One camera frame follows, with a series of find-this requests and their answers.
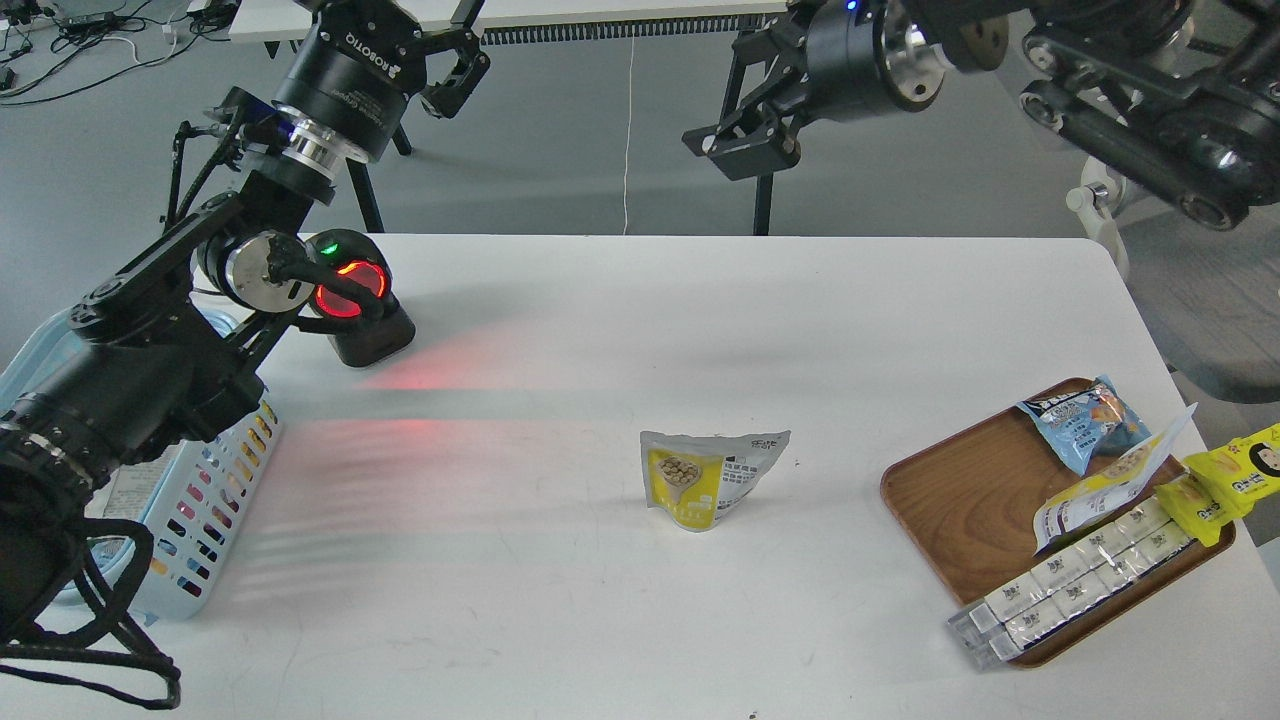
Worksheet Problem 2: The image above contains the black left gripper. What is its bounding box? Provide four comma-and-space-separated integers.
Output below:
273, 1, 490, 161

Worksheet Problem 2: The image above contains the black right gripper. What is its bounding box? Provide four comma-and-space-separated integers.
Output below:
682, 0, 947, 181

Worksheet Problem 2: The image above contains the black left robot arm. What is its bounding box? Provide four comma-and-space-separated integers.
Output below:
3, 1, 489, 710

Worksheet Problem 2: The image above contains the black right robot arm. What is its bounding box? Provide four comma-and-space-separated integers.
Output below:
684, 1, 1279, 231

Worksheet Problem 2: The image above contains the blue snack packet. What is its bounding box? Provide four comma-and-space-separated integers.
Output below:
1015, 375, 1151, 477

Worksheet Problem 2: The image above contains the light blue plastic basket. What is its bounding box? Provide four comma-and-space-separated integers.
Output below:
1, 311, 284, 626

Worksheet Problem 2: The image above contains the white snack bag in basket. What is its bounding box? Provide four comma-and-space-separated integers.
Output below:
84, 446, 180, 521

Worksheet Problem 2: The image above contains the yellow cartoon snack packet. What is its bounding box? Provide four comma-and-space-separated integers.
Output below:
1155, 423, 1279, 548

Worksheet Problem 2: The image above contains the background white table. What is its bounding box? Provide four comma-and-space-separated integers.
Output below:
228, 0, 855, 237

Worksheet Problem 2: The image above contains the black barcode scanner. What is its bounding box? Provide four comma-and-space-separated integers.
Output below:
294, 229, 416, 368

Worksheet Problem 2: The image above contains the brown wooden tray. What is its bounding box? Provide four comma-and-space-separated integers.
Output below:
881, 407, 1236, 667

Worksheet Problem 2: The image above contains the grey office chair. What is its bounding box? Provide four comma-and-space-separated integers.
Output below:
1065, 158, 1279, 404

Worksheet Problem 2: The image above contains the white hanging cable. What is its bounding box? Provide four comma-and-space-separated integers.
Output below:
622, 38, 637, 237

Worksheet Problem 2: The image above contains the floor cable bundle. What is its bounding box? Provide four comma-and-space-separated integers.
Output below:
0, 0, 241, 108

